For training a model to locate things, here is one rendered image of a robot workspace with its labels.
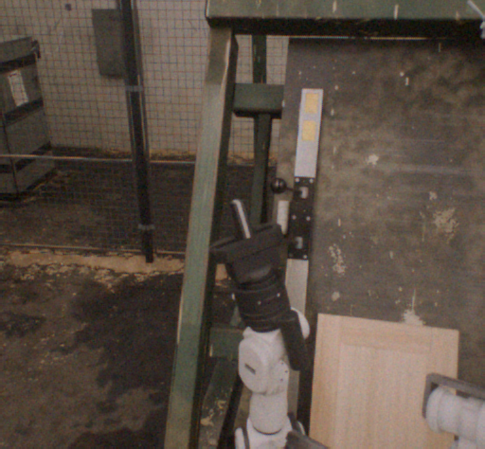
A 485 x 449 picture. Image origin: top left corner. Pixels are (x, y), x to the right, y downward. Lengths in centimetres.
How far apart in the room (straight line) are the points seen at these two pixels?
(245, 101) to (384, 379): 77
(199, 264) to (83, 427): 164
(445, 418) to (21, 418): 235
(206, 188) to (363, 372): 57
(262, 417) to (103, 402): 188
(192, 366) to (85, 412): 159
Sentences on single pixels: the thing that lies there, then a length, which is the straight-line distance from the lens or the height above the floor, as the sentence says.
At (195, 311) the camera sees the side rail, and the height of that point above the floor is 124.
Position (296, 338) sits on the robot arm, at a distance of 83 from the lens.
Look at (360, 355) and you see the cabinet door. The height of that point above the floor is 117.
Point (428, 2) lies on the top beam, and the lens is 130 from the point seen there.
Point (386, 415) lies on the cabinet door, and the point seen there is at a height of 106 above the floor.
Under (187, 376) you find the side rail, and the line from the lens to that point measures 125.
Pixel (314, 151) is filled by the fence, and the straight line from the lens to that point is 122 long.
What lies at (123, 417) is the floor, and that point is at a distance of 272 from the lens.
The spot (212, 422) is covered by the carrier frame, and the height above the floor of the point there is 79.
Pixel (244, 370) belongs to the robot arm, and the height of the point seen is 135.
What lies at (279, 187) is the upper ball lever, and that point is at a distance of 109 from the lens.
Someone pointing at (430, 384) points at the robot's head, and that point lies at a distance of 80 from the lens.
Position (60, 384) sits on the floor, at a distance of 297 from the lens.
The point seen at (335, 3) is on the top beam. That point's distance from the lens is 128.
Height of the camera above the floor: 197
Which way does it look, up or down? 25 degrees down
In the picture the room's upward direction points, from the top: straight up
